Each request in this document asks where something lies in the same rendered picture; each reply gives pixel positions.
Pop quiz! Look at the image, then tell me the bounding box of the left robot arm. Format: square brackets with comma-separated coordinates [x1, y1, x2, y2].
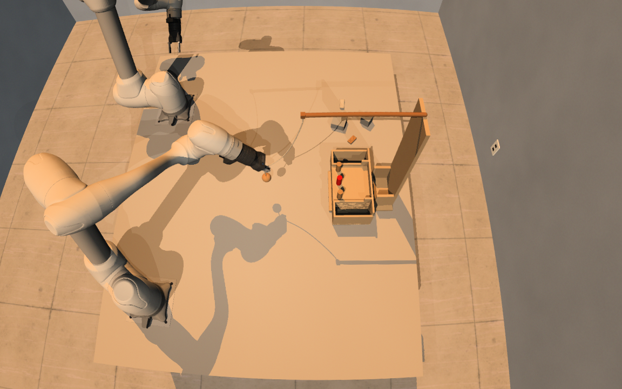
[80, 0, 193, 125]

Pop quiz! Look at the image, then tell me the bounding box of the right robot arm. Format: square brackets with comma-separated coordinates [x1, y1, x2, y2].
[23, 120, 232, 328]

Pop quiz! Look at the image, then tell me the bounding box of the black box with tan top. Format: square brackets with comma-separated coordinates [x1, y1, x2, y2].
[331, 117, 347, 131]

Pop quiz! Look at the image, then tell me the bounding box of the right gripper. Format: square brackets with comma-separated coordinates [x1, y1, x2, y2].
[219, 135, 271, 173]

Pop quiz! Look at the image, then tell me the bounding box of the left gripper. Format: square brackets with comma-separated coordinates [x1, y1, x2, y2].
[166, 9, 182, 53]

